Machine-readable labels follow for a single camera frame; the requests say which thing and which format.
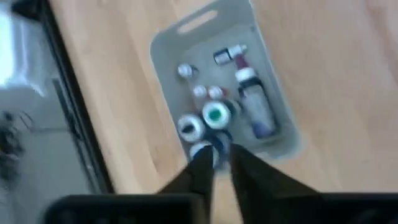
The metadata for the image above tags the large bottle blue tip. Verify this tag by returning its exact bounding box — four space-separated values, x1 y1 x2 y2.
188 130 233 169

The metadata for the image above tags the orange bottle yellow label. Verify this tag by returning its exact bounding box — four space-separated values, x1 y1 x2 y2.
207 85 229 100

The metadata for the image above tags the dark bottle purple label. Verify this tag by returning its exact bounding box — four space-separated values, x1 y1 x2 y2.
177 63 198 78

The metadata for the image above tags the white blurred box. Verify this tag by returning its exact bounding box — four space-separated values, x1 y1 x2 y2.
0 9 47 94

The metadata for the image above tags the large bottle purple tip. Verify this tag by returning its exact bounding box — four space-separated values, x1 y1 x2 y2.
233 52 277 139

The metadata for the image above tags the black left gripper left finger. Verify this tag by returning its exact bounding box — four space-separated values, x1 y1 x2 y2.
43 145 216 224

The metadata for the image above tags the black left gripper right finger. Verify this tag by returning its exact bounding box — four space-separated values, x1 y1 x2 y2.
229 144 398 224

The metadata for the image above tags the large green bottle green tip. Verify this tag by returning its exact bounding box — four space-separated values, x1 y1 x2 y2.
201 99 240 130

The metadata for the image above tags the small dark food coloring bottle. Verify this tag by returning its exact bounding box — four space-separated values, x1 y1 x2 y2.
213 44 249 66

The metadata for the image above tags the black table edge rail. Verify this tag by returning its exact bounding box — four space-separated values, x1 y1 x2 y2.
11 0 115 194

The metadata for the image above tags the white plastic storage bin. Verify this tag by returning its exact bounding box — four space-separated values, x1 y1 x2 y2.
149 0 301 162

